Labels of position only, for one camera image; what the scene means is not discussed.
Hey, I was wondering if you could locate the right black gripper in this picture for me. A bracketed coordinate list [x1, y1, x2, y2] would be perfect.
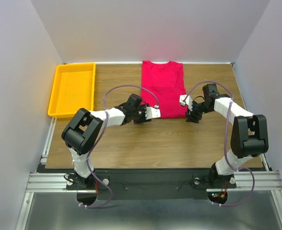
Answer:
[185, 100, 213, 123]

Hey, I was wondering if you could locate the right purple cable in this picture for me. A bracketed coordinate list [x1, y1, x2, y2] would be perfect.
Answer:
[183, 80, 256, 207]

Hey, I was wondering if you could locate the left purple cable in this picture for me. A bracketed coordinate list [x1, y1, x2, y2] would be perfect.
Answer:
[77, 85, 160, 208]

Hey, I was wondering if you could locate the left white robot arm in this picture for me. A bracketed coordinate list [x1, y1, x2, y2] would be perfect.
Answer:
[61, 93, 160, 189]

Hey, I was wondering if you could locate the aluminium frame rail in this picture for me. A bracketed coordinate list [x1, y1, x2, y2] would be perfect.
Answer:
[15, 117, 71, 230]

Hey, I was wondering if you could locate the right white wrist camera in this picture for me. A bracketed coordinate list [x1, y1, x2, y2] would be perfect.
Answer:
[179, 95, 193, 111]

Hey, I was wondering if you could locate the yellow plastic tray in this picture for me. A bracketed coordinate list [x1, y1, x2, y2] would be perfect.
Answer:
[47, 63, 96, 118]

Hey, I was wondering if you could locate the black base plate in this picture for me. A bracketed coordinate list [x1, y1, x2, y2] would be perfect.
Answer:
[66, 168, 237, 201]

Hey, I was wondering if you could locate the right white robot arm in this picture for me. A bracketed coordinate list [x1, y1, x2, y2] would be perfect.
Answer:
[180, 81, 269, 187]

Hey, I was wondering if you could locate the red t shirt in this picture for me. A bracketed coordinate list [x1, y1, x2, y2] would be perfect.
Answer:
[141, 60, 186, 119]

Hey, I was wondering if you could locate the purple cable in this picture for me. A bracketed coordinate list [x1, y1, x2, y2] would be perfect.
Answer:
[183, 80, 256, 207]
[77, 85, 160, 208]

